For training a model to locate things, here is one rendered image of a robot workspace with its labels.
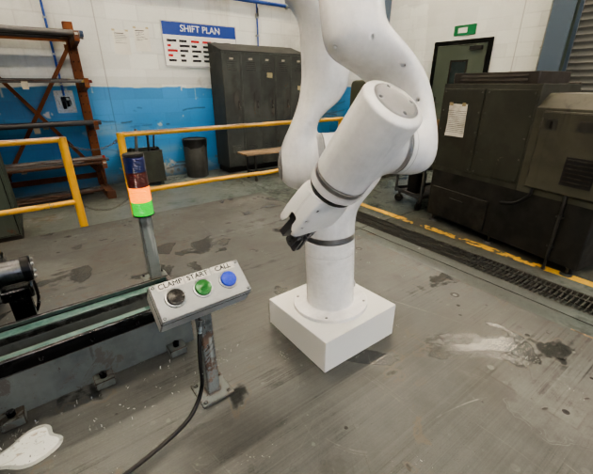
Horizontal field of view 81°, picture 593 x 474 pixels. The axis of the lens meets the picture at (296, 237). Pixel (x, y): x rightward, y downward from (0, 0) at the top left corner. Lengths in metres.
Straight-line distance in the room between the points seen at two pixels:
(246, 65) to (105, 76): 2.02
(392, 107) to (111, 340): 0.73
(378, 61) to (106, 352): 0.77
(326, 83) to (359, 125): 0.31
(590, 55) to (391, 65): 6.33
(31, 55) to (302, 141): 5.32
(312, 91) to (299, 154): 0.12
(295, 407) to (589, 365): 0.70
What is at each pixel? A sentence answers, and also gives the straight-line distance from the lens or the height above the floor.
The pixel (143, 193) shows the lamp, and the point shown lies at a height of 1.10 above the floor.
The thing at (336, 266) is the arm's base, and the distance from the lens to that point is 0.81.
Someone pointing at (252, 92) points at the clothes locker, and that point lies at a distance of 6.17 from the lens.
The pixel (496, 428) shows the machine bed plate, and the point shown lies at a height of 0.80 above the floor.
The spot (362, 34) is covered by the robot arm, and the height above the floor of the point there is 1.46.
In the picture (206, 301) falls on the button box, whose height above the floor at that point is 1.05.
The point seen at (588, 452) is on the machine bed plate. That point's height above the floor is 0.80.
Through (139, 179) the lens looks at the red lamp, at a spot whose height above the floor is 1.15.
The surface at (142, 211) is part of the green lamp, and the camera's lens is 1.15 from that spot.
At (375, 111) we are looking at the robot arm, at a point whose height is 1.37.
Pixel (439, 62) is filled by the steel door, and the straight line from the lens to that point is 7.86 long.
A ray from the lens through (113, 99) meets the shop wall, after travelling 5.96.
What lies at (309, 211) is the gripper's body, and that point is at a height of 1.22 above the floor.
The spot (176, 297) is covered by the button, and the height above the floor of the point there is 1.07.
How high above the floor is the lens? 1.40
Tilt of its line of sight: 24 degrees down
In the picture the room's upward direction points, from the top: straight up
